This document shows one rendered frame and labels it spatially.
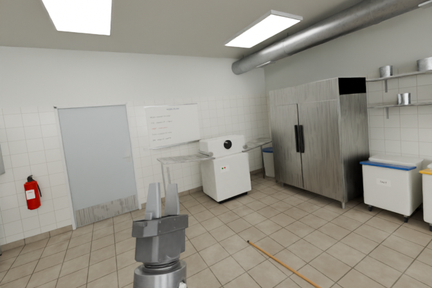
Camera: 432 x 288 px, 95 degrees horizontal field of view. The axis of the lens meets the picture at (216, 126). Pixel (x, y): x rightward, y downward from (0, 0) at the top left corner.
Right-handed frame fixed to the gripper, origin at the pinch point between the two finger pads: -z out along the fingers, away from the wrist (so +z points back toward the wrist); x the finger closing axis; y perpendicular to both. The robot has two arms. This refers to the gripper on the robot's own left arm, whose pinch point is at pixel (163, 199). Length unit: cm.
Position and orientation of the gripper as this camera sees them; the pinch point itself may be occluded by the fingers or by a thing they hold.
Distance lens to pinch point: 42.2
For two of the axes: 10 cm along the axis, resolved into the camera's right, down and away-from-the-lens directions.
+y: -9.0, 1.9, 4.0
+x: -4.4, -2.8, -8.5
